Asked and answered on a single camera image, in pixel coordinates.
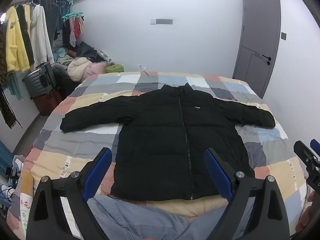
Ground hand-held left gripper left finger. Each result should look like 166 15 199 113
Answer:
26 147 112 240

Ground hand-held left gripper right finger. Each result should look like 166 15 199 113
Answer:
203 147 290 240

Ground black puffer jacket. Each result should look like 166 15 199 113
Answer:
60 84 276 202

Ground pale mixed clothes pile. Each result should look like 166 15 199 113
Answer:
51 46 75 65

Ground black clothes pile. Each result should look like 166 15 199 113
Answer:
75 41 105 63

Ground dark hanging clothes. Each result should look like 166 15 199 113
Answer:
40 0 63 47

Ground person's right hand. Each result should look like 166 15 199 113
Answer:
295 190 320 233

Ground checkered patchwork quilt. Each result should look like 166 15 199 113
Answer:
6 71 313 240

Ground person's blue jeans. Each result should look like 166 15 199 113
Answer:
85 195 240 240

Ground red suitcase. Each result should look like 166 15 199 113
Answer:
31 90 63 117

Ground cream fleece garment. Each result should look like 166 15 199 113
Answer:
67 57 92 82

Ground green stool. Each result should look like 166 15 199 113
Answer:
105 64 125 73

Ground grey suitcase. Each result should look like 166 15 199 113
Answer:
22 64 59 99

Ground teal hanging cloth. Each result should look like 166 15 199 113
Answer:
6 71 23 100

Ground grey door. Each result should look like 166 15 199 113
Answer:
232 0 280 99

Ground small hanging garments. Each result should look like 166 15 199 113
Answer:
64 17 85 47

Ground white hoodie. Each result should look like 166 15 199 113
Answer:
30 4 55 68

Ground yellow fleece jacket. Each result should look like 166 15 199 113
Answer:
5 5 30 73

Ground dark striped hanging garment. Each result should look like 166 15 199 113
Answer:
16 4 35 65

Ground green hanging clip dryer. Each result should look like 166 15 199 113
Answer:
62 12 84 23

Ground small device with cables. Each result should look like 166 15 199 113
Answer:
4 166 23 182

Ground grey and white wall panel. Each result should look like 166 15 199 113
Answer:
151 18 173 25

